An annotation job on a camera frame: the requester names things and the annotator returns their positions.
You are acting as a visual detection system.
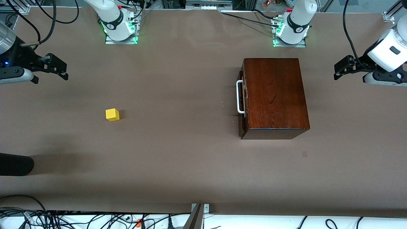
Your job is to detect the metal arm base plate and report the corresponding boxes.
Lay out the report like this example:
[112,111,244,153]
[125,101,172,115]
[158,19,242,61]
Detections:
[272,37,307,48]
[105,31,138,45]

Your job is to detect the looping black cable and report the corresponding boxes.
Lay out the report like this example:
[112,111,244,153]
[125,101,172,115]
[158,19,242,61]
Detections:
[42,0,79,24]

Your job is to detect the grey metal bar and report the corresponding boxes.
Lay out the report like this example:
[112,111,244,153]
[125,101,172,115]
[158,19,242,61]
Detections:
[183,204,204,229]

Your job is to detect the tangled black cables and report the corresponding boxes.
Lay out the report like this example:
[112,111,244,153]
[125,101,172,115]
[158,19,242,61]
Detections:
[0,207,191,229]

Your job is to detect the dark brown wooden cabinet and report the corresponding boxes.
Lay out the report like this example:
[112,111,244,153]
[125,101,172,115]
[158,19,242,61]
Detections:
[239,58,310,140]

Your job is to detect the short black table cable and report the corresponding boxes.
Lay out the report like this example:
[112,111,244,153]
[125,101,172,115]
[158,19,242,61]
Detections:
[253,9,278,20]

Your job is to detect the white drawer handle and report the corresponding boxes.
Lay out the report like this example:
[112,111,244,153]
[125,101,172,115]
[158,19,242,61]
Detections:
[236,80,246,114]

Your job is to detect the small metal bracket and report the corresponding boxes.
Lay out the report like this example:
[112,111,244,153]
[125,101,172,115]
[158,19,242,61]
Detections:
[191,204,210,214]

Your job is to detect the yellow cube block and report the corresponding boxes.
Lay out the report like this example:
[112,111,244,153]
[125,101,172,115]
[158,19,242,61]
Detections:
[106,108,120,122]

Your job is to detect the long black table cable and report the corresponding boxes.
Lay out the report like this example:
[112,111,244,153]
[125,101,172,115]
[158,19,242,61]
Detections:
[220,12,282,27]

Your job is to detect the light wooden handle plate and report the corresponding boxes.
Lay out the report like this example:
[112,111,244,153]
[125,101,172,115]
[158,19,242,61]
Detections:
[242,76,248,112]

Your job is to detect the aluminium frame profile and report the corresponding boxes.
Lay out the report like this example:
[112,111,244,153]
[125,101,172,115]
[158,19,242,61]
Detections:
[383,0,403,22]
[0,0,31,14]

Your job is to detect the thin black cable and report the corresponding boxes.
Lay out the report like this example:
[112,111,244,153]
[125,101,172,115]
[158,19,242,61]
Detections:
[5,0,42,43]

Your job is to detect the black arched cable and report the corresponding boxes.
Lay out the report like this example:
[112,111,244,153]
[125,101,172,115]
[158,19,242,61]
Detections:
[0,194,48,213]

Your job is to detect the thick black cable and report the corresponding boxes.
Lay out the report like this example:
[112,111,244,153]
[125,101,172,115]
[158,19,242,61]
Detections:
[20,0,57,48]

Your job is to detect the black ribbed cylinder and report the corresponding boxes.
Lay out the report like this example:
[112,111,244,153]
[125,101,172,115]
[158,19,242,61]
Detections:
[0,153,35,177]

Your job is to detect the grey power strip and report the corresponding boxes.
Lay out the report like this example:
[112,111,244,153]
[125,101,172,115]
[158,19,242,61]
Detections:
[185,0,233,10]

